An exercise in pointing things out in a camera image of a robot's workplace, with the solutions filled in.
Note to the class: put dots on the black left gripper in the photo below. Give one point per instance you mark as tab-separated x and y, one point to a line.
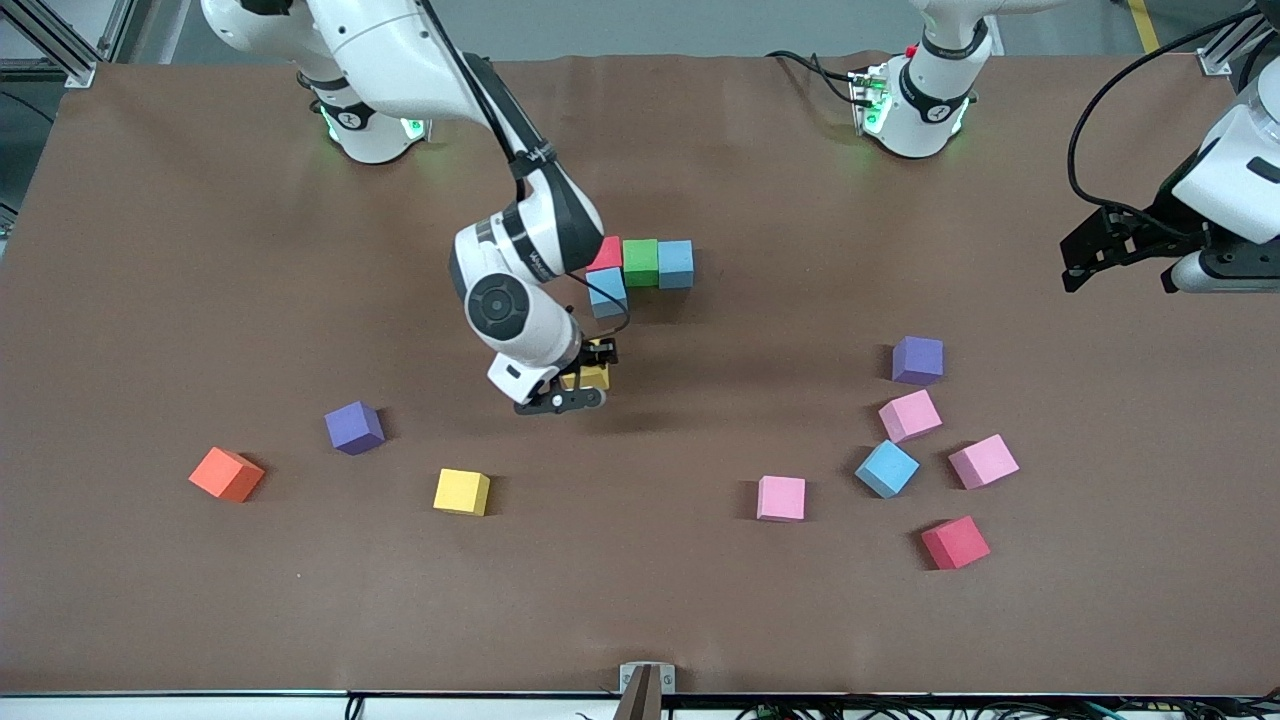
1165	222

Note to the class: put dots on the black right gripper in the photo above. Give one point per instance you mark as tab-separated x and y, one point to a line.
602	354

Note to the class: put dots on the yellow foam block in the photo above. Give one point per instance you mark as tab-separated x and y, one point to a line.
588	379
461	492

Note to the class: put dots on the light blue foam block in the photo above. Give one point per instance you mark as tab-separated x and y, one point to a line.
606	293
677	265
886	468

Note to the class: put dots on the green foam block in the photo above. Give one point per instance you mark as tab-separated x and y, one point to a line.
641	263

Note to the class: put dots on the red foam block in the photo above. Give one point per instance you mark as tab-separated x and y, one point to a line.
955	542
608	255

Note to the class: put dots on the pink foam block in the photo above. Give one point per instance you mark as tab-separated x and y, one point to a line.
983	461
910	415
781	498

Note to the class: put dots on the purple foam block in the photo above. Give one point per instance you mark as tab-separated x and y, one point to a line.
918	360
354	428

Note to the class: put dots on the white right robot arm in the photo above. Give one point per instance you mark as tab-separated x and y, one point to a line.
520	330

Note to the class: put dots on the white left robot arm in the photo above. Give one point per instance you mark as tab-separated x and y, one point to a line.
1235	170

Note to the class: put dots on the brown table mat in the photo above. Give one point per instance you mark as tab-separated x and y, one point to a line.
640	600

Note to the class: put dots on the orange foam block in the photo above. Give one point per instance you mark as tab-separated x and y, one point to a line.
226	474

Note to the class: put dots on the aluminium frame post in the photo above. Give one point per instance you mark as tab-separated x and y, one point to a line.
60	45
1225	45

